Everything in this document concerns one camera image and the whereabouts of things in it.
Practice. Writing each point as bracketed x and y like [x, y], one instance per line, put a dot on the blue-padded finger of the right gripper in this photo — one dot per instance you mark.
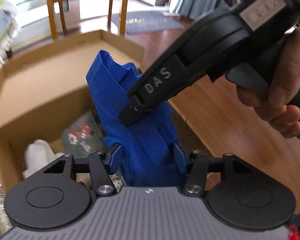
[138, 108]

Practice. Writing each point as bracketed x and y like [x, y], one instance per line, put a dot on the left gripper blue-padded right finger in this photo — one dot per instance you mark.
[194, 165]

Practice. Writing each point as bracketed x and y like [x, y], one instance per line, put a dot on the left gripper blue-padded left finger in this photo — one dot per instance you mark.
[101, 166]

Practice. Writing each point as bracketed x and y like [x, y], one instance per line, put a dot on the blue non-woven shopping bag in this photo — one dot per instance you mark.
[148, 160]

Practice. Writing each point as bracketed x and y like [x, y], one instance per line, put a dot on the blue floral cat-print bag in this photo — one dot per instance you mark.
[84, 136]

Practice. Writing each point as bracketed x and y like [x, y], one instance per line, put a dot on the white folded cloth bag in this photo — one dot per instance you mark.
[37, 155]

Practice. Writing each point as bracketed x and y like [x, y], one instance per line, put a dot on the person's right hand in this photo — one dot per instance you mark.
[286, 83]

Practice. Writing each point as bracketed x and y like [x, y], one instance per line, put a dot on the dark blue floor mat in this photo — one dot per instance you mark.
[149, 21]

